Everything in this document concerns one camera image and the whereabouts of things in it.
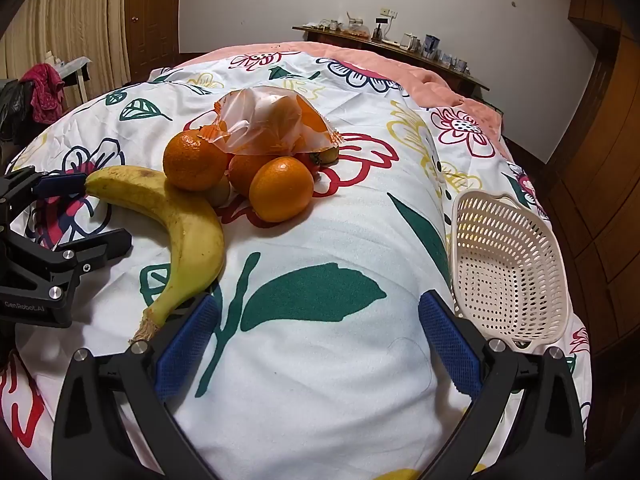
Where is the red clothing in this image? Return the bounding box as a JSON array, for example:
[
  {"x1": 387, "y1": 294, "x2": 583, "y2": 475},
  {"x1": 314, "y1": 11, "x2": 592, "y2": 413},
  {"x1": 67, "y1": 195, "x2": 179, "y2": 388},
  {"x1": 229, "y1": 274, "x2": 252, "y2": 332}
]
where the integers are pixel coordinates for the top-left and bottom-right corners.
[{"x1": 20, "y1": 62, "x2": 66, "y2": 126}]

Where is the clear orange plastic bag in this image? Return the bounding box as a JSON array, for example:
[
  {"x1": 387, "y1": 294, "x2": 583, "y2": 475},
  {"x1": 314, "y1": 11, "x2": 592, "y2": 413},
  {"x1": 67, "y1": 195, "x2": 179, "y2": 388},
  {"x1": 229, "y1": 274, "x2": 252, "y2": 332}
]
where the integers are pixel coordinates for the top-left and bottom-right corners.
[{"x1": 202, "y1": 87, "x2": 343, "y2": 157}]

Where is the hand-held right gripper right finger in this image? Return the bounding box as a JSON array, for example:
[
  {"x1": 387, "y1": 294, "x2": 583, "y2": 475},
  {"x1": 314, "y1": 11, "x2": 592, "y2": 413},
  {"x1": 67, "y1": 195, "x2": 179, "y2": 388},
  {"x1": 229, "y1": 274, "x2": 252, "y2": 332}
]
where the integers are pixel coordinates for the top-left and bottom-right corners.
[{"x1": 419, "y1": 289, "x2": 586, "y2": 480}]

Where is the beige plastic basket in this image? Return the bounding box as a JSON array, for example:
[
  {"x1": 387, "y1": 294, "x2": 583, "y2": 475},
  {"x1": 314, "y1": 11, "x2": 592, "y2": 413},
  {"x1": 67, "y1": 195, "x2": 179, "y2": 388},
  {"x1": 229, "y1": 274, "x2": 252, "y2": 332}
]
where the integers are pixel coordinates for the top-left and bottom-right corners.
[{"x1": 448, "y1": 191, "x2": 571, "y2": 353}]

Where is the red tomato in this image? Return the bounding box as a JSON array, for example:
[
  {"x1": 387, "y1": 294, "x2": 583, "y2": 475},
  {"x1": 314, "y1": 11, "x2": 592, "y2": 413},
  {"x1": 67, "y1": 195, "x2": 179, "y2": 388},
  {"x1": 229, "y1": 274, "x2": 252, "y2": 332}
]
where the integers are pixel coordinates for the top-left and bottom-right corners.
[{"x1": 306, "y1": 151, "x2": 327, "y2": 183}]

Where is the brown wooden wardrobe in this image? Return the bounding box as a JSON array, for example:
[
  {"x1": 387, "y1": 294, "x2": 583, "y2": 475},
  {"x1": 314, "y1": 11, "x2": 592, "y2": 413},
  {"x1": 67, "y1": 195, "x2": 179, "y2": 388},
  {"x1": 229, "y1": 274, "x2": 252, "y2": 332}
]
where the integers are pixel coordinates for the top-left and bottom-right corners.
[{"x1": 495, "y1": 0, "x2": 640, "y2": 411}]

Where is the beige curtain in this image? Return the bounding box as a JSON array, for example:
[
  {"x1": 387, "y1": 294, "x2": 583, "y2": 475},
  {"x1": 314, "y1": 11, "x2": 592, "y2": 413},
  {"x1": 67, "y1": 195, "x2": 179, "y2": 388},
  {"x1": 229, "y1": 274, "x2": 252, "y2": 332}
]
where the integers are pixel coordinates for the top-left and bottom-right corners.
[{"x1": 5, "y1": 0, "x2": 128, "y2": 126}]

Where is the yellow banana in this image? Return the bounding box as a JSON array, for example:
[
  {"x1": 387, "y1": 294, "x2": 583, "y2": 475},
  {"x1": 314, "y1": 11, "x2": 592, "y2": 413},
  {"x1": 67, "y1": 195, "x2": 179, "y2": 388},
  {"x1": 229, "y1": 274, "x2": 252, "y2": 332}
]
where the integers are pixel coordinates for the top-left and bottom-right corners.
[{"x1": 84, "y1": 165, "x2": 227, "y2": 346}]

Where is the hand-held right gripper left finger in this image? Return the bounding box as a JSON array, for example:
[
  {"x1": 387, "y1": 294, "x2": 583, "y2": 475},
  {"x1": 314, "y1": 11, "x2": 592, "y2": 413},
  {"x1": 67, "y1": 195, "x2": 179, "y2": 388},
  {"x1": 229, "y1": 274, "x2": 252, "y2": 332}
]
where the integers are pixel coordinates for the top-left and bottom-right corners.
[{"x1": 51, "y1": 294, "x2": 221, "y2": 480}]

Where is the small white table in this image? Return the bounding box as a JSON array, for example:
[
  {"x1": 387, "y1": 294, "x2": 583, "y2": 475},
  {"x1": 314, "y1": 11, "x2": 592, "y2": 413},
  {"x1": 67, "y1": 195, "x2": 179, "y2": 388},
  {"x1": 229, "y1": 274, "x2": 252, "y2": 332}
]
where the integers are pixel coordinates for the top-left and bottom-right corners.
[{"x1": 47, "y1": 52, "x2": 93, "y2": 106}]

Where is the smooth orange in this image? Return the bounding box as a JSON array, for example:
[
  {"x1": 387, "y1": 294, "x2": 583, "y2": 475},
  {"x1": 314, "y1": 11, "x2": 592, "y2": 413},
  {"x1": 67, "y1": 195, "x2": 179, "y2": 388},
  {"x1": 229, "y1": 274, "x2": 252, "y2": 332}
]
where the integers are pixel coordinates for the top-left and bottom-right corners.
[
  {"x1": 227, "y1": 152, "x2": 273, "y2": 196},
  {"x1": 249, "y1": 156, "x2": 315, "y2": 223}
]

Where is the brown wooden door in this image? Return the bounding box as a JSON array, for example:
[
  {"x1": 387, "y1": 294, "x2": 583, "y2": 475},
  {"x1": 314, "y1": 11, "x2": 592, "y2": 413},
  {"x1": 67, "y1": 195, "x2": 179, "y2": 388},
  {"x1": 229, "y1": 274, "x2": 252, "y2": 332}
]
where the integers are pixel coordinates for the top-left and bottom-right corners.
[{"x1": 124, "y1": 0, "x2": 183, "y2": 86}]

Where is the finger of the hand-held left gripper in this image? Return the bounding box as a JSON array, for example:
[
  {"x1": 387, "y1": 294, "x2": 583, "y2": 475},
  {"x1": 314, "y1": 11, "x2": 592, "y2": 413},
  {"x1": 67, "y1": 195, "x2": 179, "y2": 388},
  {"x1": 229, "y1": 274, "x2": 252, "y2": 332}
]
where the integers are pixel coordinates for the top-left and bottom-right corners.
[
  {"x1": 0, "y1": 166, "x2": 90, "y2": 223},
  {"x1": 50, "y1": 228, "x2": 133, "y2": 276}
]

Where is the dark clothing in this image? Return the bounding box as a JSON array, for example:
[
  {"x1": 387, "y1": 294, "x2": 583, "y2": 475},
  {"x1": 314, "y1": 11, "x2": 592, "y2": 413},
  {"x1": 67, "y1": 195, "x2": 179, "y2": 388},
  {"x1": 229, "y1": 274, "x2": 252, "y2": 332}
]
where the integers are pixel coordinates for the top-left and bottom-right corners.
[{"x1": 0, "y1": 80, "x2": 36, "y2": 146}]

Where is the wrinkled mandarin orange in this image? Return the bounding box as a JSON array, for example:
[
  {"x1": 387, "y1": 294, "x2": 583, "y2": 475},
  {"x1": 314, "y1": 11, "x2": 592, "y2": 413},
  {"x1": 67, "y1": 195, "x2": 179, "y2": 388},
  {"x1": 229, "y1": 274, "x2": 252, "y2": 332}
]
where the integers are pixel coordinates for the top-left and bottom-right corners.
[{"x1": 163, "y1": 129, "x2": 229, "y2": 192}]

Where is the wooden headboard shelf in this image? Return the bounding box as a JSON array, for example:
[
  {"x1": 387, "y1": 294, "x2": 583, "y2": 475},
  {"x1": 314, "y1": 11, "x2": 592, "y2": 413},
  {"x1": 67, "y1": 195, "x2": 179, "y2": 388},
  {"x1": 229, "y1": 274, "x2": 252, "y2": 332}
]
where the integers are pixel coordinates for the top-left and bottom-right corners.
[{"x1": 292, "y1": 25, "x2": 491, "y2": 103}]

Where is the white floral printed blanket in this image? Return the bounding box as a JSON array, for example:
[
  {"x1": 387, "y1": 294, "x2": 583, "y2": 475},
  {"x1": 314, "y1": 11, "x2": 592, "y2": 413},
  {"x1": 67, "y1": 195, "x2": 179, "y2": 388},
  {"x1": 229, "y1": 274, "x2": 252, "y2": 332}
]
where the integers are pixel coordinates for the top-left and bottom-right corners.
[{"x1": 0, "y1": 50, "x2": 593, "y2": 480}]

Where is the pink blanket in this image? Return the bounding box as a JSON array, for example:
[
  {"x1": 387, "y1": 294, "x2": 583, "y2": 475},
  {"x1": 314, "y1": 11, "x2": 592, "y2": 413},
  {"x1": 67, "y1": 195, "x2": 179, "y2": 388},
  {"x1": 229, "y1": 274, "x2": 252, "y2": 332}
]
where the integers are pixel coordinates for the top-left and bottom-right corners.
[{"x1": 172, "y1": 41, "x2": 503, "y2": 148}]

